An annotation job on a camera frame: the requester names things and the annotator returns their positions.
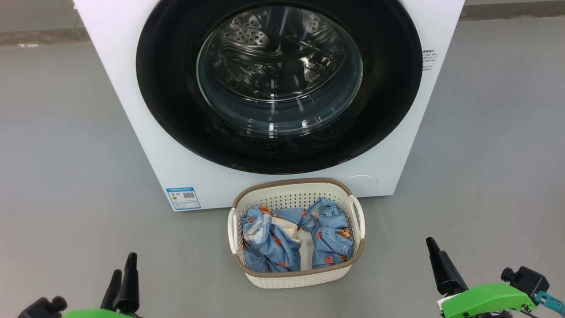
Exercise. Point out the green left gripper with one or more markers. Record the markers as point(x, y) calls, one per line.
point(97, 314)

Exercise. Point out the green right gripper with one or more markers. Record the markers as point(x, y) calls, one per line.
point(485, 300)

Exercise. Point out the black round washing machine door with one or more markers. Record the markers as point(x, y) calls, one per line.
point(167, 88)

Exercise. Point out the white washing machine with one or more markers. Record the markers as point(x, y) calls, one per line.
point(119, 88)

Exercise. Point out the steel washing machine drum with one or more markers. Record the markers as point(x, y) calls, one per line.
point(273, 57)

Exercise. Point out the blue energy label sticker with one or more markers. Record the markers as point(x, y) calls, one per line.
point(183, 198)

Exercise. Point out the round white filter cover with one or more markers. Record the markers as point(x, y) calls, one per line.
point(362, 181)

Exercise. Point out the cream perforated laundry basket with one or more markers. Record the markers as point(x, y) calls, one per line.
point(295, 279)

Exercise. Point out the black printed text label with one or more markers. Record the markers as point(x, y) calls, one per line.
point(428, 60)

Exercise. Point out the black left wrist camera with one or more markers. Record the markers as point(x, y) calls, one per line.
point(42, 308)

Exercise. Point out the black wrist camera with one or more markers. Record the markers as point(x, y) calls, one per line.
point(527, 280)
point(42, 308)

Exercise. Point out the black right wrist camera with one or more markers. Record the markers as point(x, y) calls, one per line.
point(527, 280)

